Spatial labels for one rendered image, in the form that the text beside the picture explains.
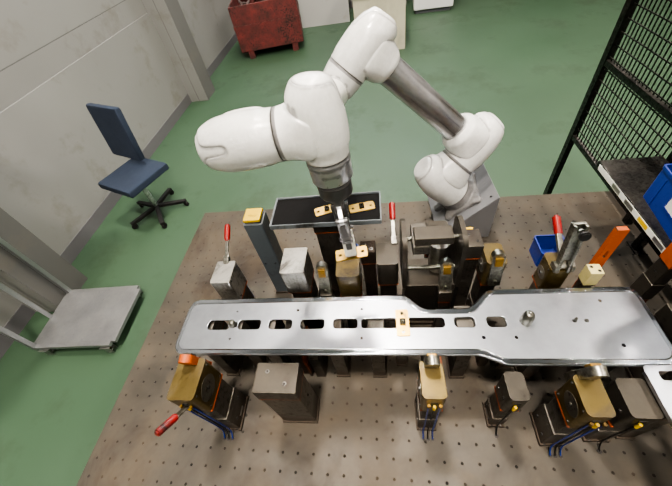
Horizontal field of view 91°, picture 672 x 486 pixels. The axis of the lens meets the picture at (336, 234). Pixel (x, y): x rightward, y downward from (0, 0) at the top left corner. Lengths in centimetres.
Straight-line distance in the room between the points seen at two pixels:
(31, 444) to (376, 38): 270
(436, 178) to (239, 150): 95
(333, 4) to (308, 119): 668
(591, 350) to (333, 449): 79
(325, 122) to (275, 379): 68
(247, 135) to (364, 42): 60
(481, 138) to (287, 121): 95
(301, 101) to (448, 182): 97
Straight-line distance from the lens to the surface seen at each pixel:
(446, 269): 103
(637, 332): 120
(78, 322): 292
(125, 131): 316
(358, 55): 112
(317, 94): 58
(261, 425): 132
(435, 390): 92
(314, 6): 729
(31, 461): 275
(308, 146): 61
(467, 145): 140
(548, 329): 110
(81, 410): 268
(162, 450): 145
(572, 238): 108
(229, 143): 63
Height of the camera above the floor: 192
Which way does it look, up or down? 47 degrees down
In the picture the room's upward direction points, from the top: 12 degrees counter-clockwise
